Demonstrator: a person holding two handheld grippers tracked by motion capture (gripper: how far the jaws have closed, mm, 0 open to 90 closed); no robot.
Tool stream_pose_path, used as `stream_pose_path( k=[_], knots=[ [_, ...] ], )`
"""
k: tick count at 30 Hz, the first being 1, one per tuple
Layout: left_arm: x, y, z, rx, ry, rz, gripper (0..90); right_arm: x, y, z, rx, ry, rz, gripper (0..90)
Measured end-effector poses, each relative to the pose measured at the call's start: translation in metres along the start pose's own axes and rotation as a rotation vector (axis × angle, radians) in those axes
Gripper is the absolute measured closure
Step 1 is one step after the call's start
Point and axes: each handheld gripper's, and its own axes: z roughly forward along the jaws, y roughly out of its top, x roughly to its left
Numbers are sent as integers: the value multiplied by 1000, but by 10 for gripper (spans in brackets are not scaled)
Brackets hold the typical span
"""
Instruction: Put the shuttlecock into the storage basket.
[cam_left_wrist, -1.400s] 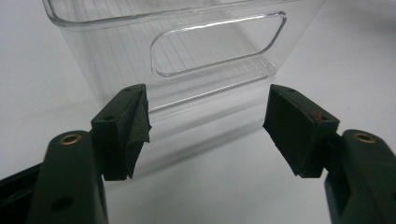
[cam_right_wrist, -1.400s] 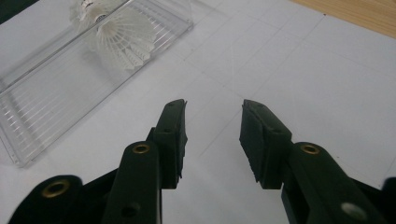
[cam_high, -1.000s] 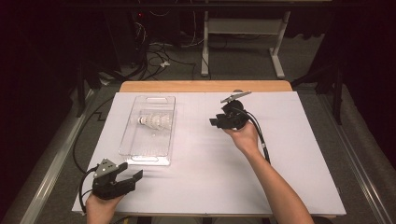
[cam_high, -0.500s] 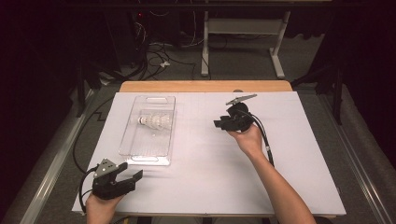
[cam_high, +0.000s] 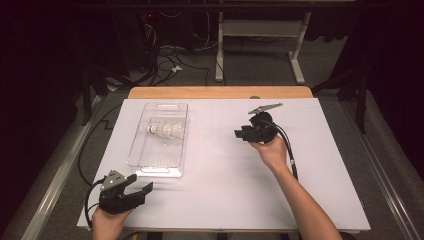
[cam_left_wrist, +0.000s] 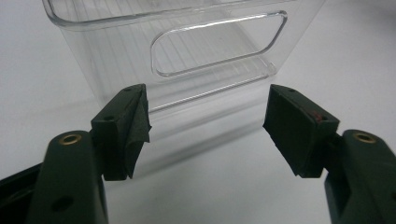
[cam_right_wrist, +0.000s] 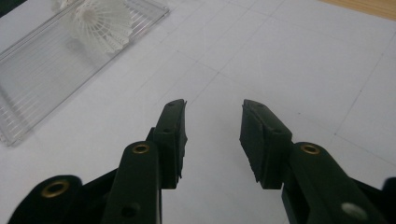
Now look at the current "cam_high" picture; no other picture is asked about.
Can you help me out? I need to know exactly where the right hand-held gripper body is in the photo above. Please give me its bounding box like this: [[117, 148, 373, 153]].
[[248, 102, 284, 145]]

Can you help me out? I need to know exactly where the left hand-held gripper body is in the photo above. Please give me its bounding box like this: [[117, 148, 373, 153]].
[[98, 169, 146, 215]]

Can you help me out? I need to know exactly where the clear plastic container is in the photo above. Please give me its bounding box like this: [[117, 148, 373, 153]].
[[126, 101, 190, 178]]

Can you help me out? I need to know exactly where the person's right hand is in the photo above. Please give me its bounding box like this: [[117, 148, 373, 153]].
[[249, 134, 289, 174]]

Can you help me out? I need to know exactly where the person's left hand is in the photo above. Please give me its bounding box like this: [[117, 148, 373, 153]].
[[91, 207, 133, 240]]

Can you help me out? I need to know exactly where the black metal stand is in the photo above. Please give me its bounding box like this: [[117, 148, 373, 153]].
[[311, 66, 369, 134], [79, 63, 111, 127]]

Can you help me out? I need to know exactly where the black computer tower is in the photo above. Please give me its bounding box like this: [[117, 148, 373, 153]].
[[113, 9, 161, 73]]

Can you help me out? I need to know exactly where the right hand-held gripper cable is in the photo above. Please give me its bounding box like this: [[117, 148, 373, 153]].
[[263, 119, 299, 181]]

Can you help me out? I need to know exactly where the hand-held gripper cable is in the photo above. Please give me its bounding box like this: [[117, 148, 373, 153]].
[[84, 178, 106, 229], [263, 119, 299, 181]]

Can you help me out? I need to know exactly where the left hand-held gripper cable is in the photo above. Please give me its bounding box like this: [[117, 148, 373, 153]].
[[84, 178, 106, 229]]

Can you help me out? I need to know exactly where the black floor cable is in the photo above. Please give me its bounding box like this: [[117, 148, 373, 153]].
[[78, 103, 123, 186]]

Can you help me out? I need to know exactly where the aluminium rail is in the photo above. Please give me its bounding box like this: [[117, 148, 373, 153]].
[[19, 96, 101, 240], [339, 99, 424, 240]]

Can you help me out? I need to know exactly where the white metal stand frame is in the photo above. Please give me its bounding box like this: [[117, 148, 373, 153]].
[[214, 11, 313, 85]]

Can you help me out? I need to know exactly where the bundle of floor cables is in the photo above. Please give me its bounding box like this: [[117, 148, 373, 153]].
[[143, 43, 211, 88]]

